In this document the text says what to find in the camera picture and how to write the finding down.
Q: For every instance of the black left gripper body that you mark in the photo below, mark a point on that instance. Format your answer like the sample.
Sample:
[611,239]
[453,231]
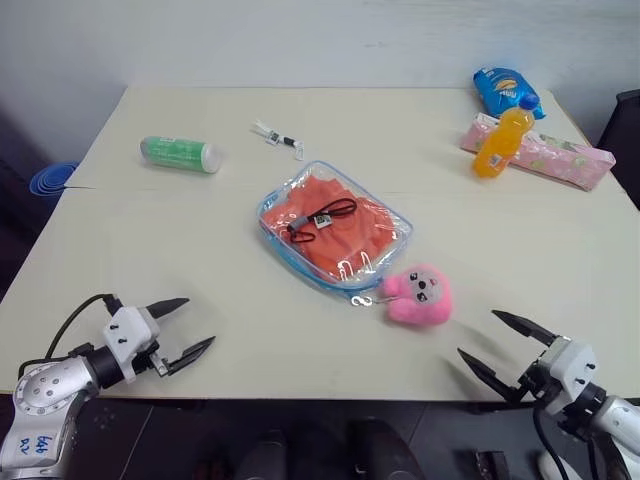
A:
[159,362]

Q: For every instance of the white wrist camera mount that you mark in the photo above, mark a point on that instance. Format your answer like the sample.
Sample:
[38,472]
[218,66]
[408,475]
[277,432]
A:
[570,365]
[131,330]

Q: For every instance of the clear pouch with orange cloth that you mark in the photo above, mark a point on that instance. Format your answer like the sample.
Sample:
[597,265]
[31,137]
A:
[280,240]

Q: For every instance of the pink patterned long box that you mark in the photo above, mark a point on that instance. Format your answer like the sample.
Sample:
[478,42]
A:
[565,160]

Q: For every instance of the green labelled plastic canister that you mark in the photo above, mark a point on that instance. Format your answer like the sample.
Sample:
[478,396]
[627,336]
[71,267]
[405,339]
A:
[175,154]

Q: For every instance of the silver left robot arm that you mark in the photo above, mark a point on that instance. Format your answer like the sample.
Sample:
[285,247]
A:
[42,395]

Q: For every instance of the blue snack bag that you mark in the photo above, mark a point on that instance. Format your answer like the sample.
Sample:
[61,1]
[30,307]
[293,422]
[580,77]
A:
[500,87]

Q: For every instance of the pink plush toy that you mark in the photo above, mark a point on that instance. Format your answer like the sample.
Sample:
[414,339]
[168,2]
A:
[422,300]

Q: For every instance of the dark chair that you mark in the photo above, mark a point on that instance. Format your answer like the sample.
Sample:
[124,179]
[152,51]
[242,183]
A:
[622,145]

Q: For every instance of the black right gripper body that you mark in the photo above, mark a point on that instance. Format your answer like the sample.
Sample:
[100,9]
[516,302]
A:
[531,382]

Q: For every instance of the orange juice bottle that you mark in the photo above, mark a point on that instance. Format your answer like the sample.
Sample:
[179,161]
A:
[502,142]

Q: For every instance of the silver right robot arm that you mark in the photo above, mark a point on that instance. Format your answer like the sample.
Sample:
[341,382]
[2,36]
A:
[617,425]

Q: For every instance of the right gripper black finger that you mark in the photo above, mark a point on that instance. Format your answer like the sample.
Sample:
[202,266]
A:
[487,375]
[525,330]

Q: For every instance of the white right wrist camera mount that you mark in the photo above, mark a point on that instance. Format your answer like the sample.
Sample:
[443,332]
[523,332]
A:
[570,365]

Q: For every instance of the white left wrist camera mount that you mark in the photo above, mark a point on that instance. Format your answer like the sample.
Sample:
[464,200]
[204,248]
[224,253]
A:
[131,330]

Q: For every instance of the blue round plastic object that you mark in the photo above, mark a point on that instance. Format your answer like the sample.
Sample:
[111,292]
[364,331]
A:
[52,179]

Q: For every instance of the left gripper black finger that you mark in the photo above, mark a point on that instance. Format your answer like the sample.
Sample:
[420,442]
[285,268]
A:
[167,307]
[190,355]

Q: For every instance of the white clip with tag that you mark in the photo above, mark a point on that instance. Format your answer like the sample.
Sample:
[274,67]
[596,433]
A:
[274,136]

